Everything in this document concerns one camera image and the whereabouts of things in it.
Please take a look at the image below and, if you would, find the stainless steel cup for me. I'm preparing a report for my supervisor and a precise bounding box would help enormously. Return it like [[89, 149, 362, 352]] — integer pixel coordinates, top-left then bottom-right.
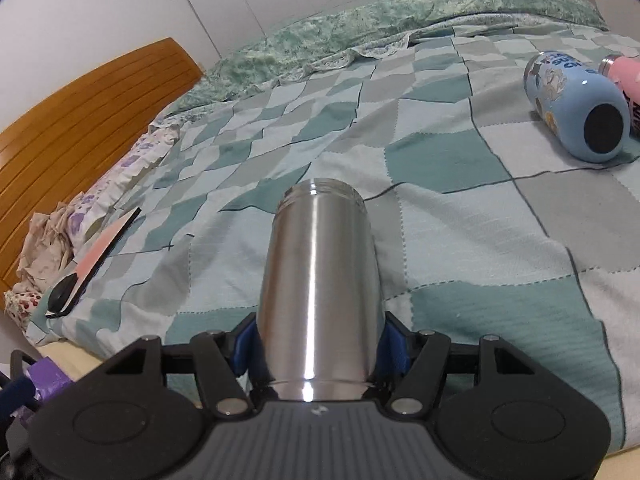
[[250, 178, 385, 402]]

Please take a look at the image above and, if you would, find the teal checkered blanket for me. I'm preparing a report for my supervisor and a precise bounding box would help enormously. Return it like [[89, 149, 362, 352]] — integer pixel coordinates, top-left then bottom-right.
[[27, 19, 639, 451]]

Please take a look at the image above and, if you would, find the pink book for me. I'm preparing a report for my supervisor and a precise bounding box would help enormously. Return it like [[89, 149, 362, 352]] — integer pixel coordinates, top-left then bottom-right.
[[46, 207, 141, 318]]

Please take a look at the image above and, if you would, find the black oval object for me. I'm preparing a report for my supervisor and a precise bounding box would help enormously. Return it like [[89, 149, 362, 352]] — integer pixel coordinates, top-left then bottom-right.
[[48, 273, 78, 314]]

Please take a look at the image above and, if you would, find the purple object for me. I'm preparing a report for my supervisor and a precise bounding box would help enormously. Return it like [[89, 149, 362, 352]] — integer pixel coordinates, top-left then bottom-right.
[[1, 351, 73, 418]]

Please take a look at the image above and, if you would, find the purple floral pillow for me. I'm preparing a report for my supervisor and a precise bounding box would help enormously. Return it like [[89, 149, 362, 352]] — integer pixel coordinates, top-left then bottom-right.
[[66, 122, 180, 252]]

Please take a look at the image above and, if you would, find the beige crumpled cloth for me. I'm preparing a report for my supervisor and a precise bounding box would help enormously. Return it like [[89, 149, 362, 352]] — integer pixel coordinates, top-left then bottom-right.
[[12, 203, 74, 292]]

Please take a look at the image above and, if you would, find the red dotted white cloth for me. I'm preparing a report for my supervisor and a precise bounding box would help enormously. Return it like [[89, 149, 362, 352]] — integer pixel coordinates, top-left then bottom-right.
[[3, 290, 42, 333]]

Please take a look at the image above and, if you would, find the orange wooden headboard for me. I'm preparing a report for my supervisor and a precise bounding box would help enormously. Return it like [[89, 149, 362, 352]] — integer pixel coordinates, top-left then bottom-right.
[[1, 38, 203, 290]]

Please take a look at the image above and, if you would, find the blue cartoon bottle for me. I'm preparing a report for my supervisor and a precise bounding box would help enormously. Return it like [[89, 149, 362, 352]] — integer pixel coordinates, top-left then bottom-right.
[[523, 51, 630, 164]]

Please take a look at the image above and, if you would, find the pink bottle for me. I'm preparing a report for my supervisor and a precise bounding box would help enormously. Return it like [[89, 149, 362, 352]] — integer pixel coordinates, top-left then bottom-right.
[[599, 54, 640, 136]]

